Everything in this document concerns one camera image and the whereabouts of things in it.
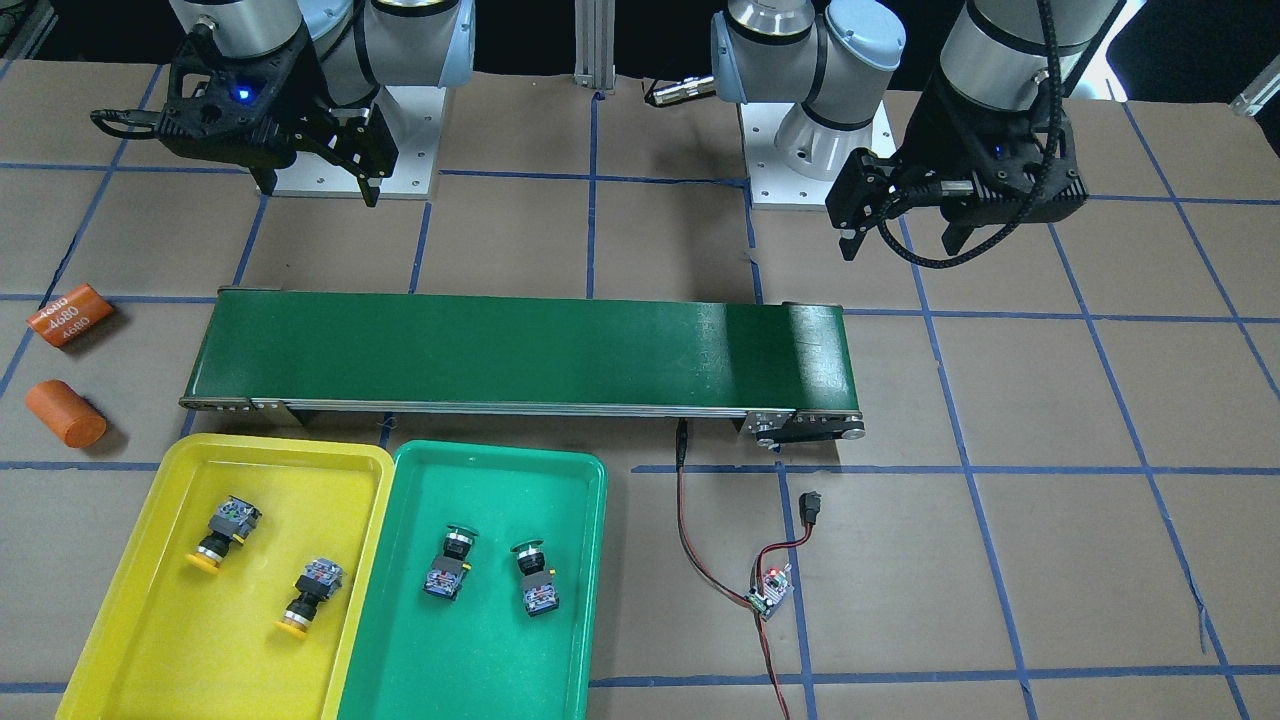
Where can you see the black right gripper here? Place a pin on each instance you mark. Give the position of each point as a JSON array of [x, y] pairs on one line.
[[308, 97]]

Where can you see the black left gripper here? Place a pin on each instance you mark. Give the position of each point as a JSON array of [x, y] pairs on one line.
[[942, 130]]

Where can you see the orange cylinder with white text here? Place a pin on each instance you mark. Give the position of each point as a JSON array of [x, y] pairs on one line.
[[68, 316]]

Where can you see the plain orange cylinder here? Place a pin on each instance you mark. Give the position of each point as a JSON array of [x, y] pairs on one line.
[[75, 422]]

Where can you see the yellow push button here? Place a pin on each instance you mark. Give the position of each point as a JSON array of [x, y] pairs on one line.
[[318, 582], [232, 523]]

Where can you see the green push button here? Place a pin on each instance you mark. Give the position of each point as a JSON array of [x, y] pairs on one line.
[[539, 593], [450, 567]]

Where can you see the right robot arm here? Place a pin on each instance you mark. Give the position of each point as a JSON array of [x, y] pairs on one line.
[[362, 46]]

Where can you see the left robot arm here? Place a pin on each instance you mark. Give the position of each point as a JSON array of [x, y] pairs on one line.
[[838, 63]]

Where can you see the green conveyor belt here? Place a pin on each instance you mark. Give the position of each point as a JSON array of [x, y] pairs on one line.
[[782, 372]]

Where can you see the black barrel plug connector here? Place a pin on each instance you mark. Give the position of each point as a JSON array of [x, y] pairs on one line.
[[809, 505]]

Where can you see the small green circuit board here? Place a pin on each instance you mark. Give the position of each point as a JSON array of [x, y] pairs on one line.
[[770, 590]]

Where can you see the yellow plastic tray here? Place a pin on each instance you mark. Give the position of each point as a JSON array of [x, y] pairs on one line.
[[174, 642]]

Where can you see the green plastic tray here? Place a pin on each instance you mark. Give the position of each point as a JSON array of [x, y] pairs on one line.
[[481, 656]]

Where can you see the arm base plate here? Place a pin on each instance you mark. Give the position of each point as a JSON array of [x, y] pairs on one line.
[[790, 170], [416, 118]]

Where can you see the aluminium frame post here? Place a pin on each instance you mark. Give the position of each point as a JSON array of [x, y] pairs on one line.
[[594, 28]]

